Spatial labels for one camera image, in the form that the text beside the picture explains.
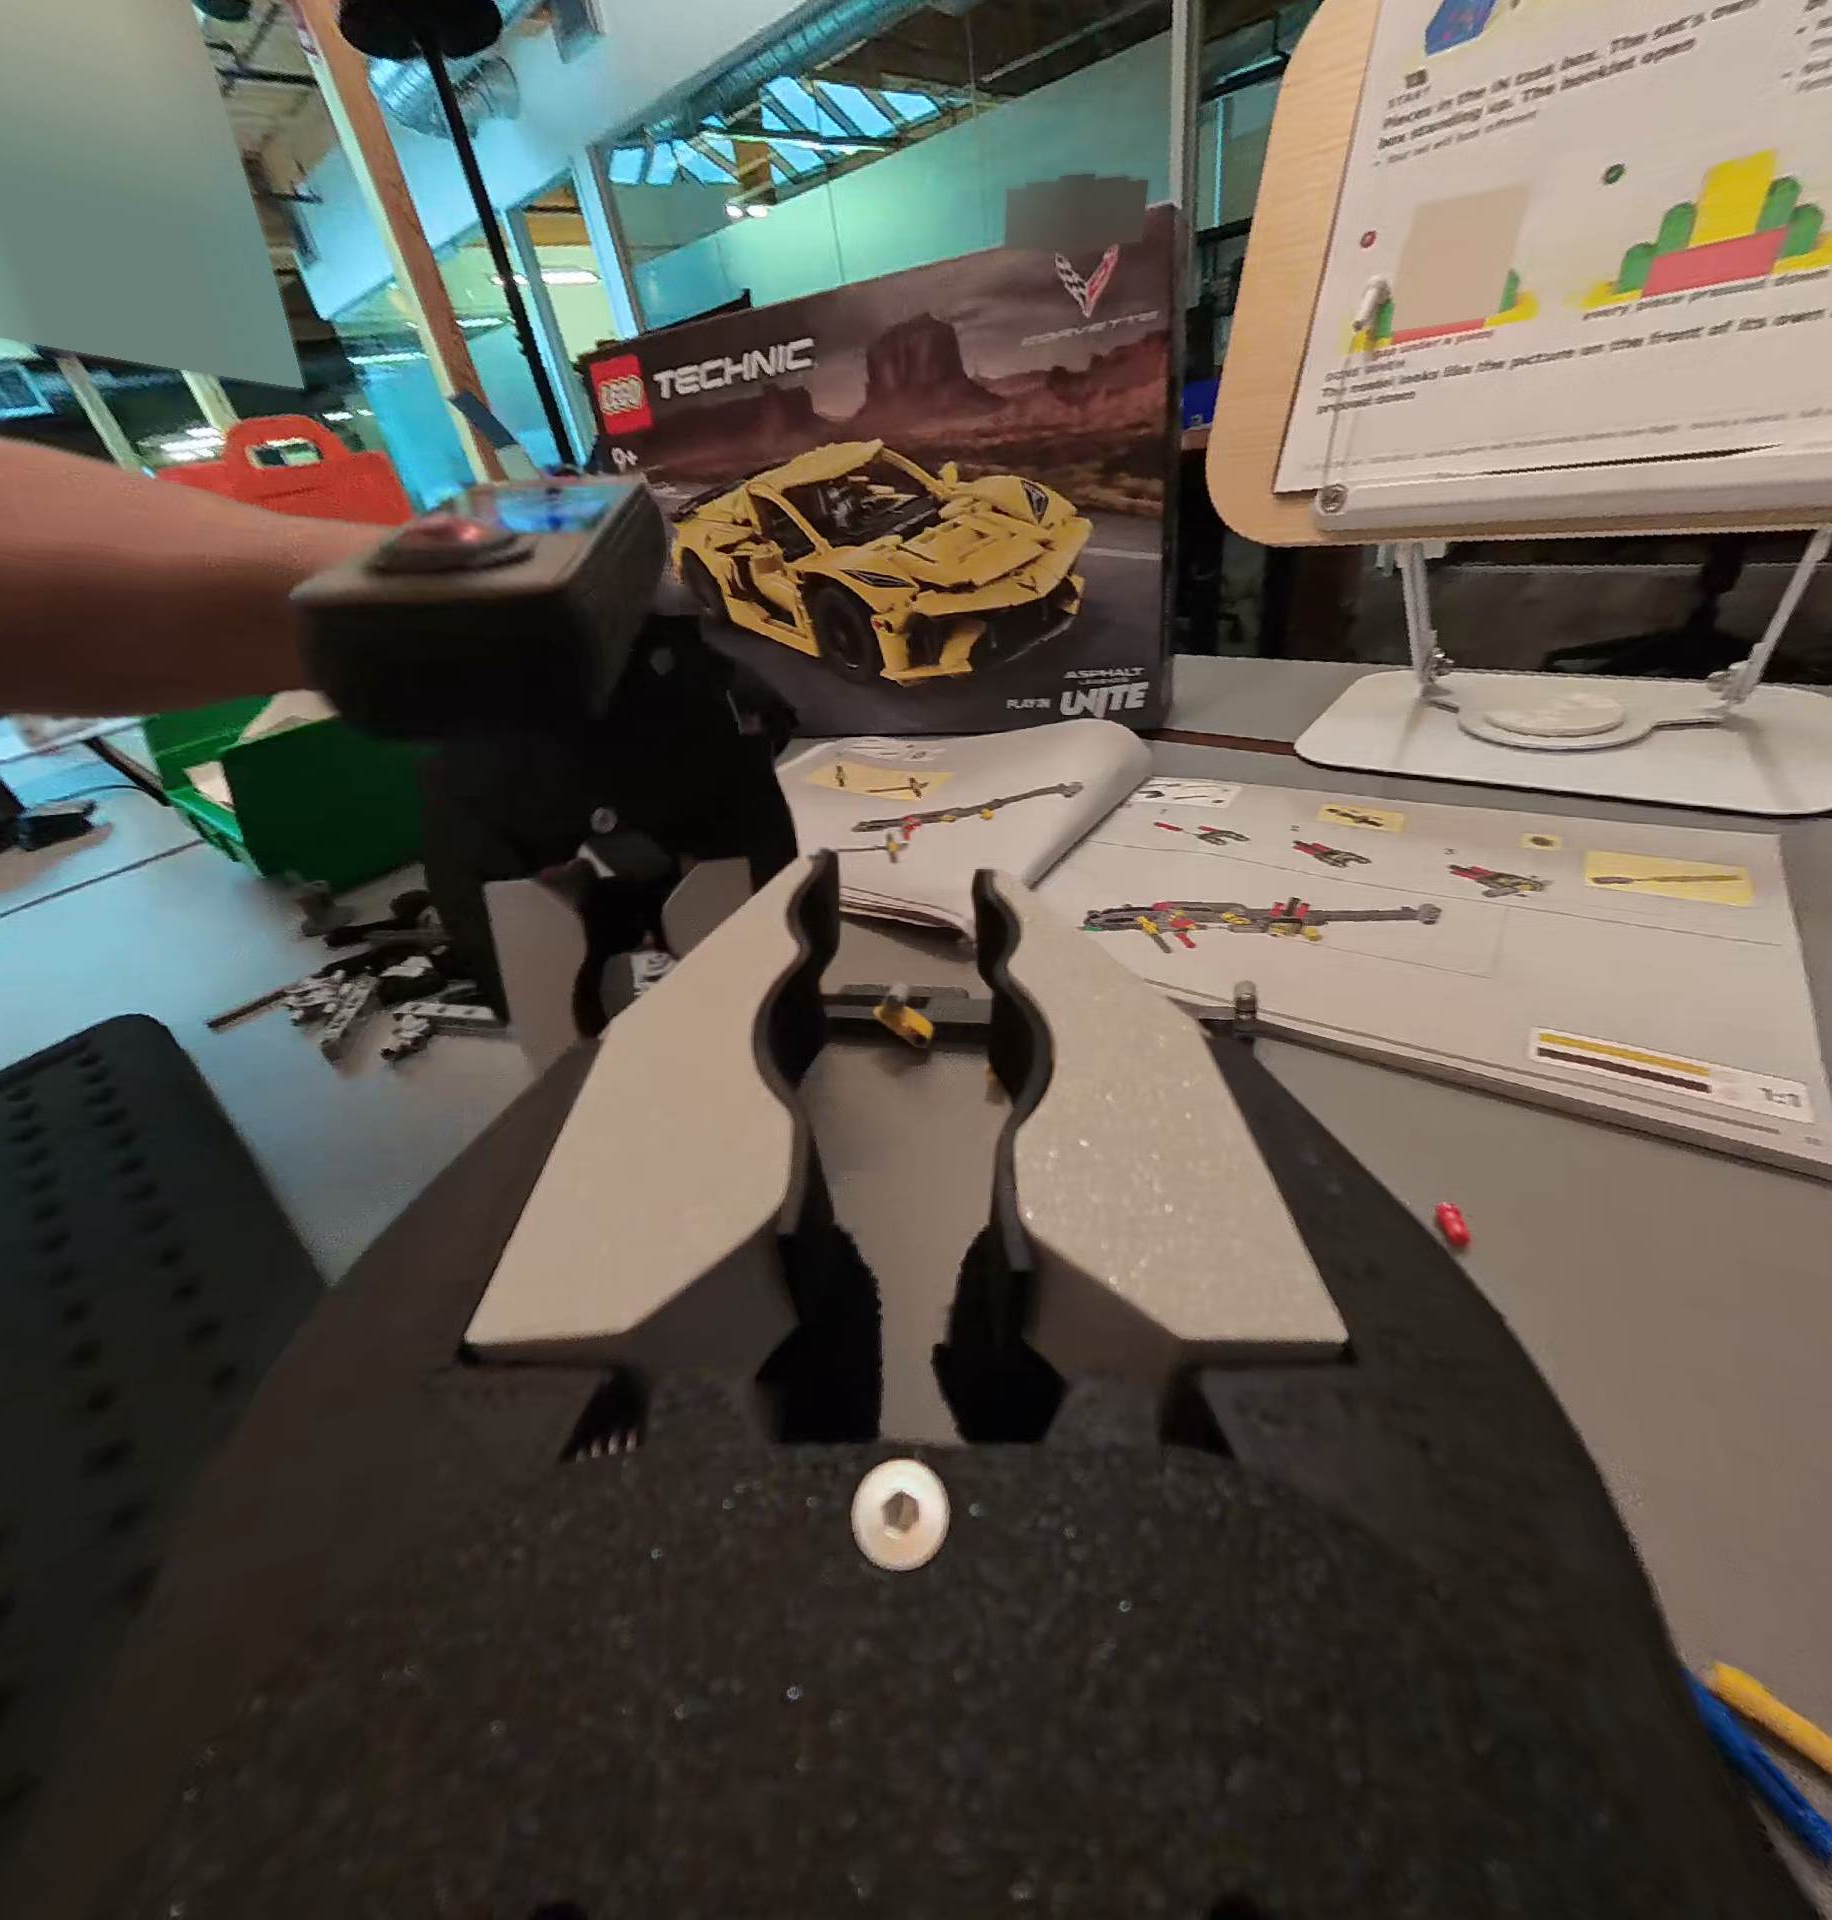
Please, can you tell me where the wooden board document stand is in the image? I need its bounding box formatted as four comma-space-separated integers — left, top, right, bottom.
1205, 0, 1832, 823

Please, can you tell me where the pile of dark grey beams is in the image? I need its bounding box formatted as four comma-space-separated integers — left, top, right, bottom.
200, 888, 502, 1064

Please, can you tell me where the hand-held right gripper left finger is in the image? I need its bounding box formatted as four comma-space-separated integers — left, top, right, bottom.
465, 852, 883, 1452

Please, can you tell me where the black tripod pole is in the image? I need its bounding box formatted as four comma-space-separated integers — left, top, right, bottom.
338, 0, 587, 473

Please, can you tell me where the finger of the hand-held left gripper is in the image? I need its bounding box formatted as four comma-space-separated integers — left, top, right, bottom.
482, 876, 606, 1068
660, 856, 762, 969

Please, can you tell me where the long grey lego beam assembly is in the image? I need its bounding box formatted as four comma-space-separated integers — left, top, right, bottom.
823, 982, 1264, 1052

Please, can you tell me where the printed instruction sheet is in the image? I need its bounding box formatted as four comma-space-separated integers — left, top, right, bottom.
1273, 0, 1832, 501

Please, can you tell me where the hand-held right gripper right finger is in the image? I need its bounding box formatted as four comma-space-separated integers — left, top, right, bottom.
935, 865, 1356, 1452

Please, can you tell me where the pile of small lego pins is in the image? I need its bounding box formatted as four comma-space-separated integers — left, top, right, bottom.
1681, 1656, 1832, 1869

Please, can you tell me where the lego box yellow car picture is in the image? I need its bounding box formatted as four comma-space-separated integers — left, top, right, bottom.
579, 202, 1193, 738

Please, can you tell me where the orange felt bag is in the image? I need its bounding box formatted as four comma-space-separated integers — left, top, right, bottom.
158, 416, 411, 527

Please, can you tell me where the black camera device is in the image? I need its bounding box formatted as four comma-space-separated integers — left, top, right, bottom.
0, 782, 99, 865

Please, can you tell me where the green plastic bin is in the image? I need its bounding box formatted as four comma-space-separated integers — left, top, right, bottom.
142, 693, 443, 888

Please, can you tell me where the open lego instruction booklet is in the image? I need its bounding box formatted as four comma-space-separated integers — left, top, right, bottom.
777, 733, 1832, 1183

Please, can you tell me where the white paper bag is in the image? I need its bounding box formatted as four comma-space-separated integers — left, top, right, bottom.
179, 698, 333, 813

